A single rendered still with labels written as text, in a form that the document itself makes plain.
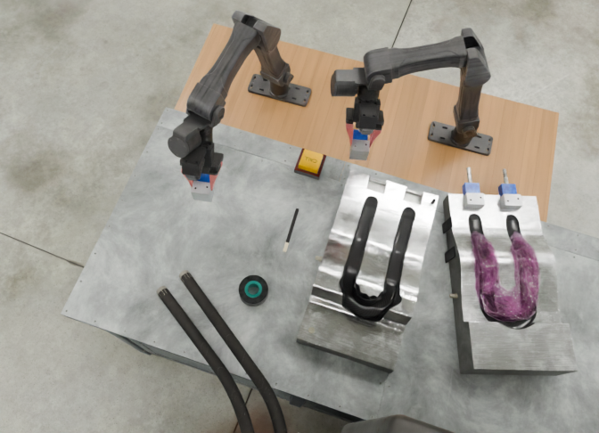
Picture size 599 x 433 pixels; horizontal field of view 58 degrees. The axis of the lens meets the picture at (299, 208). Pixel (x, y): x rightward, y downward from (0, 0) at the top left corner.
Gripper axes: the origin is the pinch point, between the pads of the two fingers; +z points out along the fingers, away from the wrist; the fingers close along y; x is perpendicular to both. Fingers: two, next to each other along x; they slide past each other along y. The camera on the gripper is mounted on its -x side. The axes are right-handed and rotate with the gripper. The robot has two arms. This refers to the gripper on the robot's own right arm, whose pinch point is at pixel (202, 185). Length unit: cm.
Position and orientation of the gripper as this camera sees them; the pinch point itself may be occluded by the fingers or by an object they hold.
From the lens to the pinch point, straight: 147.4
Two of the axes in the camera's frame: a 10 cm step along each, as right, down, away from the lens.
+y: 9.9, 1.4, -0.3
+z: -0.9, 7.8, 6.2
